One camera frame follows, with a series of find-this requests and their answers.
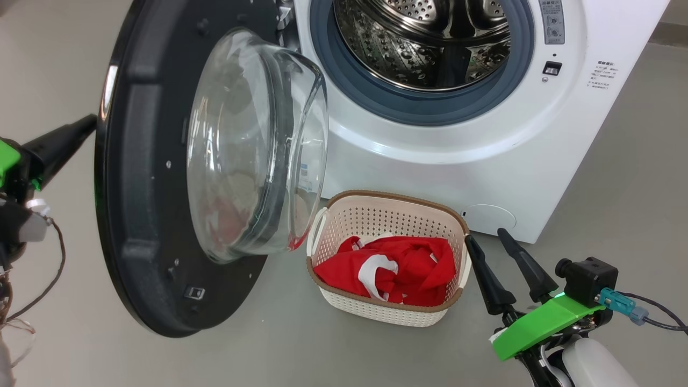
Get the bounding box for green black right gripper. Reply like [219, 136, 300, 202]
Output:
[464, 228, 613, 387]

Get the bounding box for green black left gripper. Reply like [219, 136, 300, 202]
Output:
[0, 114, 98, 264]

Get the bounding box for black round glass washer door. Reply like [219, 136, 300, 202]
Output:
[95, 0, 329, 338]

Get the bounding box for red garment with white trim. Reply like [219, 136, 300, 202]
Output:
[313, 248, 414, 306]

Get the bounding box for white front-load washing machine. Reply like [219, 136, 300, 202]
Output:
[277, 0, 671, 244]

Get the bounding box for cream perforated laundry basket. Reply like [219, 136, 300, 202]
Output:
[306, 190, 472, 328]

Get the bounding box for stainless steel washing machine drum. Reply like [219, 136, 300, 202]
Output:
[333, 0, 511, 92]

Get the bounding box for round white filter cover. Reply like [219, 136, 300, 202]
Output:
[462, 204, 517, 235]

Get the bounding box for grey warning sticker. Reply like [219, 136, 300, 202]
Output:
[539, 0, 565, 45]

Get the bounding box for black cable with teal connector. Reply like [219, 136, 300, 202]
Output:
[598, 288, 688, 331]

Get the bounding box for thin dark left arm cables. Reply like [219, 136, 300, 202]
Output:
[0, 215, 66, 371]

